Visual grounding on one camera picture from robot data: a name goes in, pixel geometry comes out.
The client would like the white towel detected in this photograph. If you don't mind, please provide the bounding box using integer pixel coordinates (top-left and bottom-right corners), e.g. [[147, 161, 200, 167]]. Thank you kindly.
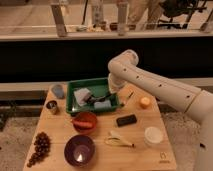
[[74, 88, 91, 106]]

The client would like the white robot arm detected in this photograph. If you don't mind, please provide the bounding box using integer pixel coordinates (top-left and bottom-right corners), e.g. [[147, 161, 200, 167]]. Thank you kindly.
[[108, 49, 213, 171]]

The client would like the green plastic tray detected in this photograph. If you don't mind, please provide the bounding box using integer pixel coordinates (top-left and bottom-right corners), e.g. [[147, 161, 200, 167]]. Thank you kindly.
[[66, 77, 119, 116]]

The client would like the light blue sponge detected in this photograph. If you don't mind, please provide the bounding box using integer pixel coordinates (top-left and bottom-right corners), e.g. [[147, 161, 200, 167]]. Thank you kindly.
[[94, 100, 111, 109]]

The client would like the small brush pen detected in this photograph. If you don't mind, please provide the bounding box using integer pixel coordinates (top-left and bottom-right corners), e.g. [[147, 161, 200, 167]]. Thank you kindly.
[[120, 91, 134, 107]]

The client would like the red bowl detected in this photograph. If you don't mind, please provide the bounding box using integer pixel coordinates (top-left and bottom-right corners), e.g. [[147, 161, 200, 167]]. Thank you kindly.
[[71, 112, 98, 134]]

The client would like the black rectangular remote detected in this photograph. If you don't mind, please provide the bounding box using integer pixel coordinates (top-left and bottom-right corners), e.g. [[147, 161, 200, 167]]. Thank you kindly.
[[116, 114, 137, 127]]

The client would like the orange fruit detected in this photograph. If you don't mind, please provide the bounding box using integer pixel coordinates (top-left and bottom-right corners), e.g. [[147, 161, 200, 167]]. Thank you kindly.
[[140, 97, 151, 108]]

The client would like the orange carrot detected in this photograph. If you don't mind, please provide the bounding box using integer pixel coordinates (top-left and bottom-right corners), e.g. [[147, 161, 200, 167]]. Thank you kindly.
[[72, 120, 93, 129]]

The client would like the grey blue cup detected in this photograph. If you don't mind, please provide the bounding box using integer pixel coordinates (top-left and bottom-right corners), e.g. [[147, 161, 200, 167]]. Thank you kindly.
[[51, 84, 64, 99]]

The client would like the wooden table board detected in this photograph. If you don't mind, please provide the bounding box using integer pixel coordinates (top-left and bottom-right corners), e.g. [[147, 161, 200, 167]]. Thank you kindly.
[[23, 84, 177, 171]]

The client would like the small metal cup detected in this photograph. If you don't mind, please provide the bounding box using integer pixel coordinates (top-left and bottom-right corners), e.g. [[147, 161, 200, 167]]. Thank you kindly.
[[46, 100, 59, 115]]

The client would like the white lidded container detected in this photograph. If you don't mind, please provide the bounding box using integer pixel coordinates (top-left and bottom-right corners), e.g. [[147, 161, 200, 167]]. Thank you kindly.
[[144, 127, 163, 146]]

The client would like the purple bowl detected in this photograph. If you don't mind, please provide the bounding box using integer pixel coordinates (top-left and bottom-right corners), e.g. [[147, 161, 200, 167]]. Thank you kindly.
[[64, 135, 95, 167]]

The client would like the bunch of dark grapes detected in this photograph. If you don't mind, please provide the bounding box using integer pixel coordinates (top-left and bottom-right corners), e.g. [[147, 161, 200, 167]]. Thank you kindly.
[[27, 132, 50, 167]]

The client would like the black handled tool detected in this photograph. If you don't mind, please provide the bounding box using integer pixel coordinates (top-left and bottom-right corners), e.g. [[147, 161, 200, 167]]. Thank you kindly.
[[86, 94, 112, 104]]

